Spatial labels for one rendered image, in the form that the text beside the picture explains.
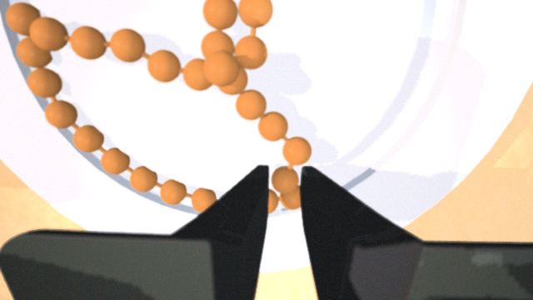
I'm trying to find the white round board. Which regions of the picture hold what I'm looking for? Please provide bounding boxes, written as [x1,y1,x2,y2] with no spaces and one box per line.
[0,0,533,273]

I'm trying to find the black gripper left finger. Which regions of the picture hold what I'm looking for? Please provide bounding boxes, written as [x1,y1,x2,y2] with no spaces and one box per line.
[0,164,270,300]

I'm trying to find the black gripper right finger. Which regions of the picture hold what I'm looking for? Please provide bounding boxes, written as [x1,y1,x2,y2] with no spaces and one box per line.
[300,166,533,300]

